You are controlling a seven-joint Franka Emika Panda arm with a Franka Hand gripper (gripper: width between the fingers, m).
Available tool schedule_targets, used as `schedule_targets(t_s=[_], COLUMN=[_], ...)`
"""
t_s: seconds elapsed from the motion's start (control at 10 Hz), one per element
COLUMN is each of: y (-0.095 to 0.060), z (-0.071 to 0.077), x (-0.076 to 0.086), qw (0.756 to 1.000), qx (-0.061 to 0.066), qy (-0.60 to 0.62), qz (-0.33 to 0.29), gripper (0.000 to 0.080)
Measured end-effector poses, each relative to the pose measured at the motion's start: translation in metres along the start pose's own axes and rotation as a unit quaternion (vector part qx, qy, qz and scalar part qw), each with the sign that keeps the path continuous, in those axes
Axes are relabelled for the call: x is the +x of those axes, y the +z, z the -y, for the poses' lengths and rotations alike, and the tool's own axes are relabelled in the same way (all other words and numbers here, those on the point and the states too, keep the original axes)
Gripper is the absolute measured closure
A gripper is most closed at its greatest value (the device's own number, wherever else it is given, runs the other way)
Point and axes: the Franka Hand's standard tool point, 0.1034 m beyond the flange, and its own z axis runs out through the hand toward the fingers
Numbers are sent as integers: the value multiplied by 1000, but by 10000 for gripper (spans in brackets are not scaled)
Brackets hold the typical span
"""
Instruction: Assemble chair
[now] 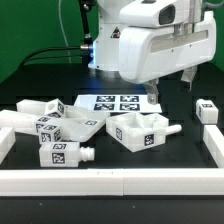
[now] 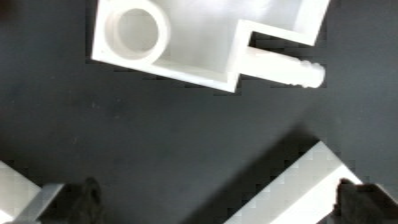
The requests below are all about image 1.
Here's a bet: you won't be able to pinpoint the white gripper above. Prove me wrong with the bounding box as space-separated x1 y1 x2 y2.
119 11 216 104

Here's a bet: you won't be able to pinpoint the white chair seat part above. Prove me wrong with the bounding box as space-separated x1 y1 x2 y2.
106 112 182 152

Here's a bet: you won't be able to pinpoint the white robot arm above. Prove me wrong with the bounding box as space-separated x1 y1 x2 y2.
80 0 224 104

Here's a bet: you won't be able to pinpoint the white flat chair panel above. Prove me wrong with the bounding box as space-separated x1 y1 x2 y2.
62 105 110 142

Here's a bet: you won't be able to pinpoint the white chair back long part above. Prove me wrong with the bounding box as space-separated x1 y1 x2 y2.
0 110 50 135

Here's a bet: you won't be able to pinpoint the white marker sheet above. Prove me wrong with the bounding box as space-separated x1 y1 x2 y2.
75 94 162 113

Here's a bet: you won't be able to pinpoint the white right rail block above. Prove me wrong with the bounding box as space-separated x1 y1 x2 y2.
203 125 224 169

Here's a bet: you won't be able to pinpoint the white rail block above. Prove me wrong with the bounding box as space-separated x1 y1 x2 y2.
0 127 15 164
203 125 224 169

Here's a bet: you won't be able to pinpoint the black cables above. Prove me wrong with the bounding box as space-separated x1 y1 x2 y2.
20 0 94 67

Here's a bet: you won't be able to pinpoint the grey thin cable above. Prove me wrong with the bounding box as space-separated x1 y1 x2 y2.
58 0 73 64

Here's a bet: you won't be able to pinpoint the white left rail block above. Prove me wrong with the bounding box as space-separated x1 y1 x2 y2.
0 127 15 164

